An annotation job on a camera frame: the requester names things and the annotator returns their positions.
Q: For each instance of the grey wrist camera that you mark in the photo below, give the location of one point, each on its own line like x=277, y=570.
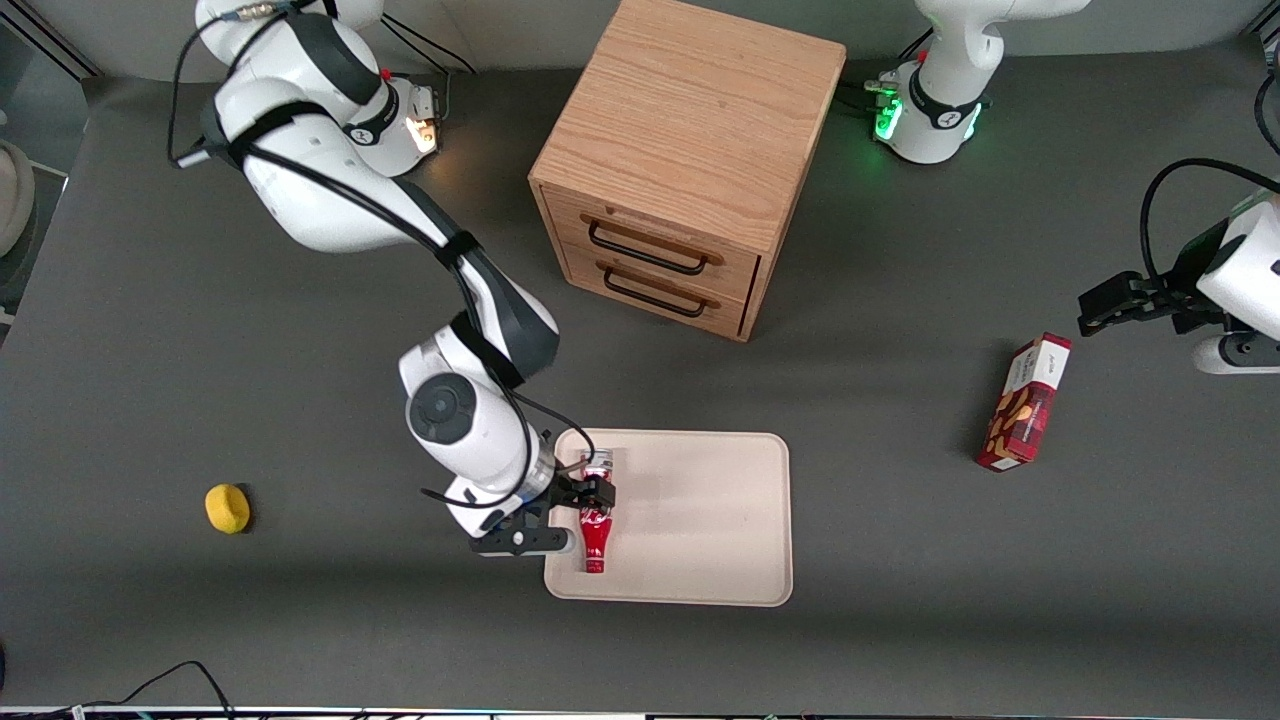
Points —
x=1235, y=355
x=520, y=542

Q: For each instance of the aluminium frame profile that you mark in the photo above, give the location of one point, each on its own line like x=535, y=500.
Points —
x=45, y=40

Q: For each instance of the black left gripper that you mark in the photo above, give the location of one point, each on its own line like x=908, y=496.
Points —
x=1178, y=296

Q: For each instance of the beige rectangular tray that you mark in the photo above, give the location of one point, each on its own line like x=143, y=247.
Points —
x=700, y=520

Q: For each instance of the yellow lemon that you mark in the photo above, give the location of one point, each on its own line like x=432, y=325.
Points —
x=227, y=508

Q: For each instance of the wooden drawer front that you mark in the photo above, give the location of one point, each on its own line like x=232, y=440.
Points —
x=740, y=268
x=585, y=272

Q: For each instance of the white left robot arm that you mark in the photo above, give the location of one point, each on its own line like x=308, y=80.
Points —
x=940, y=100

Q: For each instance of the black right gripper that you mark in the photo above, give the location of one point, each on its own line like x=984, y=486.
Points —
x=566, y=492

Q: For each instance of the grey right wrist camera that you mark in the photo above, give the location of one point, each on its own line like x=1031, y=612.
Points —
x=520, y=542

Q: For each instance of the round beige object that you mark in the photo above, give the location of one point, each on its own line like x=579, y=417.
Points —
x=12, y=200

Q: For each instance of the red snack box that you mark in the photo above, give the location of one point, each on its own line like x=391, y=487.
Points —
x=1025, y=410

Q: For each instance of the red coke bottle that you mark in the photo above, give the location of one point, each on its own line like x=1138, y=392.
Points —
x=596, y=540

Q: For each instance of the wooden drawer cabinet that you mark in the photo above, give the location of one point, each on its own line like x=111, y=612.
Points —
x=700, y=110

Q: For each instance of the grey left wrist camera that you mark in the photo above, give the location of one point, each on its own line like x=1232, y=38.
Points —
x=1235, y=355

